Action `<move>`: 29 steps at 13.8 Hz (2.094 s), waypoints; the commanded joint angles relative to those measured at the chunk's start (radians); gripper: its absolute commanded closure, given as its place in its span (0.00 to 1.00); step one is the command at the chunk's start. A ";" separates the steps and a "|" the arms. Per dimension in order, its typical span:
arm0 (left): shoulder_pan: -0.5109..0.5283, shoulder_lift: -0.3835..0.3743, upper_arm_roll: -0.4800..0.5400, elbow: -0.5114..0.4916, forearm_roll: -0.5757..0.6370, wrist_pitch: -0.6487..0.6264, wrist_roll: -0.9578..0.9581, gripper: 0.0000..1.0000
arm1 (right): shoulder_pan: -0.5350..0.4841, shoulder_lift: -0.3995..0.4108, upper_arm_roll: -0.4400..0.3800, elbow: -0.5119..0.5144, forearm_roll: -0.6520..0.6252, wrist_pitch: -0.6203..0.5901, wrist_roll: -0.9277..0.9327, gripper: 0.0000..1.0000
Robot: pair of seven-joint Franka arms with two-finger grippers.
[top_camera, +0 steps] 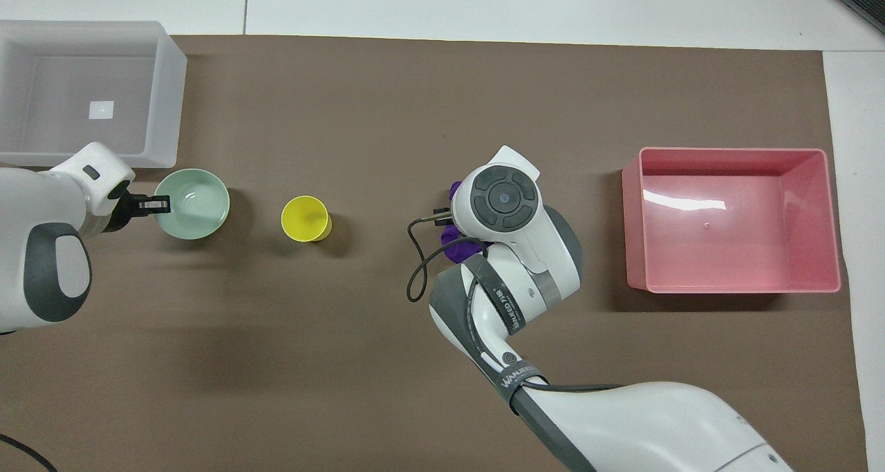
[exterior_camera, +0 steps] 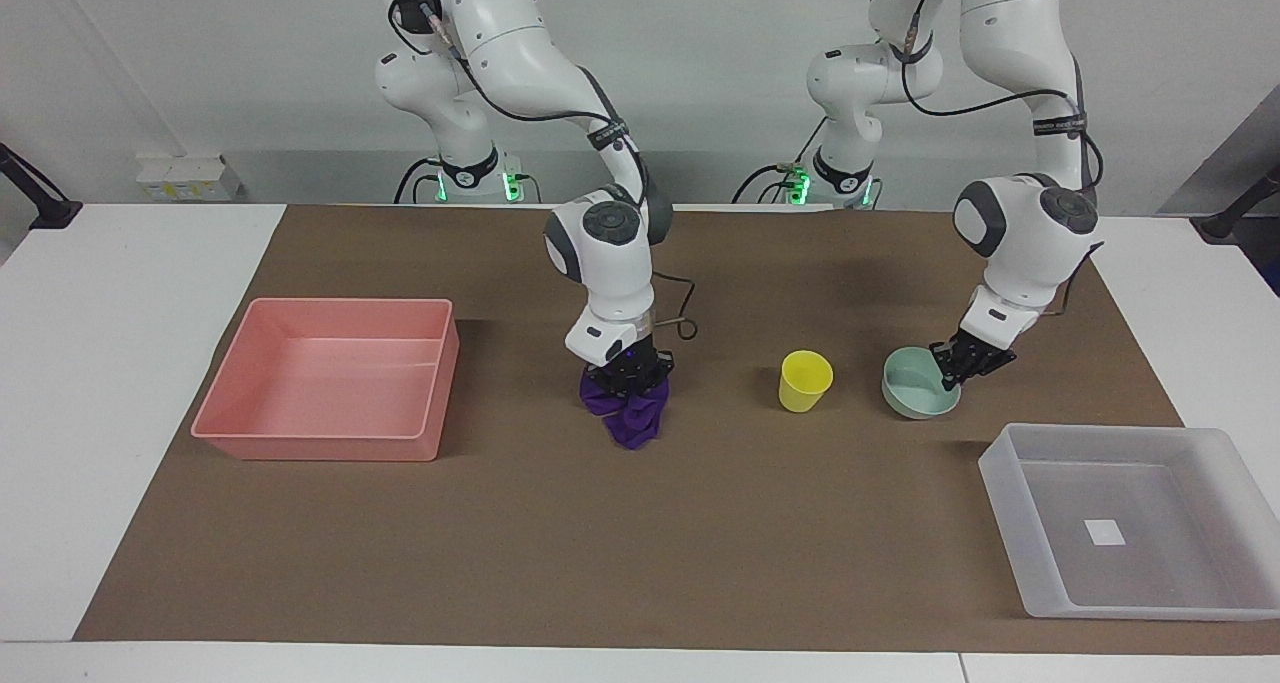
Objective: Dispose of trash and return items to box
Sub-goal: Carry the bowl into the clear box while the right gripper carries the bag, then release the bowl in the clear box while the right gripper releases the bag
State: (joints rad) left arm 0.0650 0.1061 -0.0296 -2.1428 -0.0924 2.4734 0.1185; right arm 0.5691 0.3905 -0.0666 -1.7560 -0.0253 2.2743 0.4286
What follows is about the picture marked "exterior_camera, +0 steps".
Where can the pink plastic box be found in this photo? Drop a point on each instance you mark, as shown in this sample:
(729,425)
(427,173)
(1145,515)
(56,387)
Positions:
(330,383)

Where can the yellow plastic cup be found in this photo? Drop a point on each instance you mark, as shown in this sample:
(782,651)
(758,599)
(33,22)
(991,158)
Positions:
(804,383)

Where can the purple cloth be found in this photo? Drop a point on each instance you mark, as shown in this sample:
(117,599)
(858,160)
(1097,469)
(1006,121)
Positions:
(630,418)

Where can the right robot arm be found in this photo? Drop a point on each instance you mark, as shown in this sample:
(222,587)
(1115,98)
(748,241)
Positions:
(610,273)

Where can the white wall outlet box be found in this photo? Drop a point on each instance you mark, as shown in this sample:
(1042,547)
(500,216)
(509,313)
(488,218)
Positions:
(185,178)

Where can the white paper label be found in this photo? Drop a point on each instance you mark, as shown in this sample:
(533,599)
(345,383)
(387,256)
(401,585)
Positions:
(1105,532)

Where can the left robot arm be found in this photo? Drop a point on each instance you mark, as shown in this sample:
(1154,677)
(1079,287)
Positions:
(1030,243)

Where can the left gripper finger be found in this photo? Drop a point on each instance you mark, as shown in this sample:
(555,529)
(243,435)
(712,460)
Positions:
(946,359)
(960,376)

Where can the pale green bowl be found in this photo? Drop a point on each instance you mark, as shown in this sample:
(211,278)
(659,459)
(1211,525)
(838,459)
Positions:
(912,391)

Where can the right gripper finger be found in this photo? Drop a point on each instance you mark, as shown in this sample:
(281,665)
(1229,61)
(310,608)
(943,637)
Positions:
(650,383)
(610,383)

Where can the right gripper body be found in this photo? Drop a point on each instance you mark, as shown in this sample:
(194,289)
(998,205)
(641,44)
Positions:
(648,355)

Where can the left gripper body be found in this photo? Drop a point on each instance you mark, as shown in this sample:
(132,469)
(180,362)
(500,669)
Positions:
(985,356)

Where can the clear plastic tray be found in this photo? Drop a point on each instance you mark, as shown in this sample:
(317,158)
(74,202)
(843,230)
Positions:
(1130,523)

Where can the black stand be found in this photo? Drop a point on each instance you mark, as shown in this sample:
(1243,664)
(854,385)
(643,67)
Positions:
(45,208)
(1228,218)

